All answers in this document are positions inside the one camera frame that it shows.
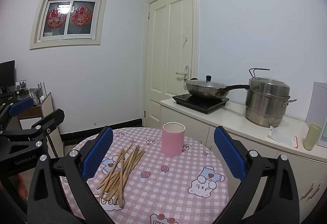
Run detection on white board on counter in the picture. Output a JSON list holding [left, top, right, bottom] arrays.
[[305, 82, 327, 147]]

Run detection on white kitchen counter cabinet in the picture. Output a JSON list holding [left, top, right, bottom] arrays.
[[160, 99, 326, 221]]

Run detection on pink checkered tablecloth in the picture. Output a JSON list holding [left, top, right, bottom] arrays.
[[59, 126, 231, 224]]

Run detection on pink cylindrical utensil cup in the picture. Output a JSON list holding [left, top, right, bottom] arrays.
[[161, 122, 186, 158]]

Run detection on cream panel door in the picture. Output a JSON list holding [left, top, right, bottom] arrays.
[[143, 0, 198, 128]]

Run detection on steel wok with lid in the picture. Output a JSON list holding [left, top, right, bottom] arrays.
[[186, 75, 250, 99]]

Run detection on window with red decorations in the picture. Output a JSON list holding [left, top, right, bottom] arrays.
[[30, 0, 107, 50]]

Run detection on white wooden side cabinet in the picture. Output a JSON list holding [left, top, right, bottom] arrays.
[[18, 93, 64, 158]]

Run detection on black induction cooktop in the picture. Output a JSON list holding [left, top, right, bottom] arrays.
[[172, 94, 229, 114]]

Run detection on pale green plastic cup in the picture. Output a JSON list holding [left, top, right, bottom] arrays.
[[303, 123, 322, 151]]

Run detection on black computer monitor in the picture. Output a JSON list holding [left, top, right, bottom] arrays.
[[0, 60, 15, 94]]

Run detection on white paper booklet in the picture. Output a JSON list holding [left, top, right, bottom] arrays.
[[267, 126, 298, 148]]

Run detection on stainless steel steamer pot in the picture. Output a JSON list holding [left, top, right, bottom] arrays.
[[245, 68, 297, 128]]

